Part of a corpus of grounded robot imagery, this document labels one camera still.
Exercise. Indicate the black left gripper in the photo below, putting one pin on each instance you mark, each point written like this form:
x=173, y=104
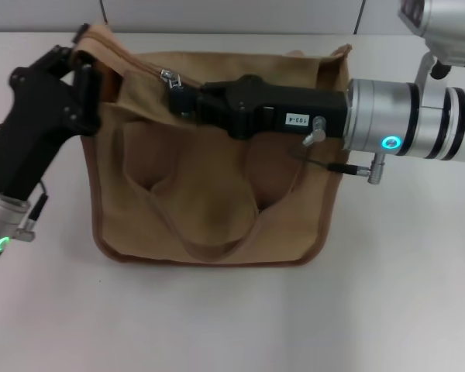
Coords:
x=31, y=128

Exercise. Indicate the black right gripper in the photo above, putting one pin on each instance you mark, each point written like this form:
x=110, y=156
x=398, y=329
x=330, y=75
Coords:
x=263, y=108

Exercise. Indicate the silver metal zipper pull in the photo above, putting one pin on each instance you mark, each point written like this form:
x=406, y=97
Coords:
x=170, y=77

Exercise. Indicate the khaki fabric food bag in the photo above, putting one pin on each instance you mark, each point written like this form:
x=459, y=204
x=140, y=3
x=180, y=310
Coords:
x=217, y=193

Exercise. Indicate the silver right camera mount bracket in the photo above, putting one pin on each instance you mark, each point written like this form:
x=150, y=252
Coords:
x=424, y=69

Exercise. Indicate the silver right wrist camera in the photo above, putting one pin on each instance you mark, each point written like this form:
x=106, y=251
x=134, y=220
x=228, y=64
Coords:
x=445, y=31

